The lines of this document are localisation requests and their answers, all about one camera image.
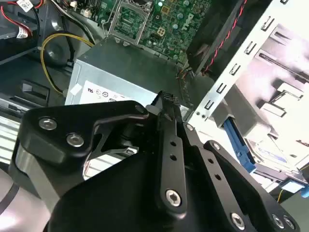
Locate hard disk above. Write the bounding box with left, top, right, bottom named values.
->
left=223, top=118, right=309, bottom=175

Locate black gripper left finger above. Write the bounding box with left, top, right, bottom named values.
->
left=8, top=90, right=189, bottom=215

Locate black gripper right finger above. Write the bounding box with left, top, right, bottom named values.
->
left=174, top=104, right=302, bottom=232

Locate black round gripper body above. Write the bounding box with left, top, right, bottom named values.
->
left=47, top=149, right=229, bottom=232

